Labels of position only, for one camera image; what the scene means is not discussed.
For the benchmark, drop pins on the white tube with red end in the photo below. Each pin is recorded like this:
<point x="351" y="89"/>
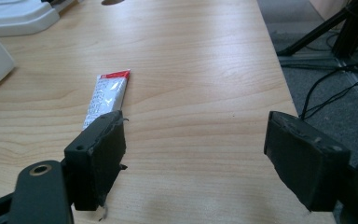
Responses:
<point x="106" y="97"/>

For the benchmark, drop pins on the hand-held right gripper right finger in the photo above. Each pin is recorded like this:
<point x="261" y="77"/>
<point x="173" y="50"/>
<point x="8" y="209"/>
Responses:
<point x="304" y="161"/>

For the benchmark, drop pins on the white plastic tray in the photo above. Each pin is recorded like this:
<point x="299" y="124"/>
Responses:
<point x="18" y="15"/>

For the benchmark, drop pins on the black metal stand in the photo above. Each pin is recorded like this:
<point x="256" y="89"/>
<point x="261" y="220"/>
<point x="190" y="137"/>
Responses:
<point x="338" y="28"/>

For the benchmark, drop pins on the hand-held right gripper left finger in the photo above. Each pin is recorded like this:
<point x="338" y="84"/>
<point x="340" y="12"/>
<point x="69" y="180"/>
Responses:
<point x="94" y="161"/>

